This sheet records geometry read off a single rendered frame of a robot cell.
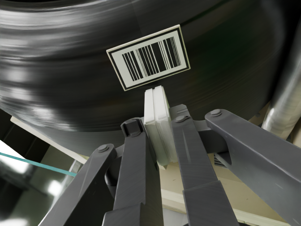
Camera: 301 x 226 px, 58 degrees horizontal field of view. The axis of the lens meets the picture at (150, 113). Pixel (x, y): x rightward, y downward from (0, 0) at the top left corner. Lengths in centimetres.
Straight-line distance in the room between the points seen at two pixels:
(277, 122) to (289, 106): 6
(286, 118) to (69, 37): 30
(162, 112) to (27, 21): 17
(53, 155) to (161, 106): 1153
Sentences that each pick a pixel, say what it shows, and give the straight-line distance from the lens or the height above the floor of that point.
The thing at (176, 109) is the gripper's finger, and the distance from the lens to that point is 18.
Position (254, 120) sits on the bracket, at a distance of 56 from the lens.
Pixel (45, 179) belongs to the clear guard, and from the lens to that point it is 108.
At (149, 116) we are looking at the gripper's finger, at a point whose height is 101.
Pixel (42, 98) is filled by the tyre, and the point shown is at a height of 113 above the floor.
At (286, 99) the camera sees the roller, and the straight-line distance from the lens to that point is 38.
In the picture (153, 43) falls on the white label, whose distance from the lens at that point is 22.
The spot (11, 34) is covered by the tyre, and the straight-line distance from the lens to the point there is 29.
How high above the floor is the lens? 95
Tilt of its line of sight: 19 degrees up
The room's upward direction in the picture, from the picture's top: 80 degrees counter-clockwise
